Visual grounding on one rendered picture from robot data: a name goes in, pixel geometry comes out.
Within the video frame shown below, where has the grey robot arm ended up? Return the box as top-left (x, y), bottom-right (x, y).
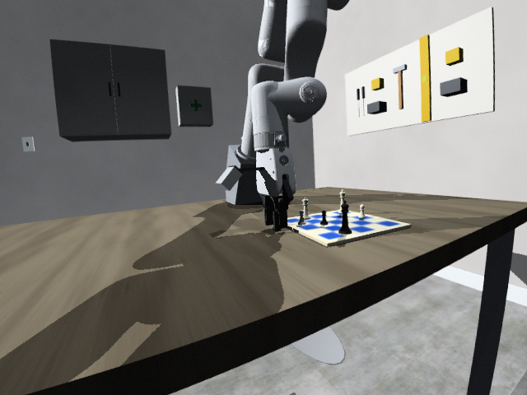
top-left (236, 0), bottom-right (349, 161)

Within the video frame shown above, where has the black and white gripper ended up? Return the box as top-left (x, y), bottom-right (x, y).
top-left (254, 146), bottom-right (296, 230)

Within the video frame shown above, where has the blue and cream chessboard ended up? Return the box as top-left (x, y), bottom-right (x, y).
top-left (287, 210), bottom-right (412, 247)

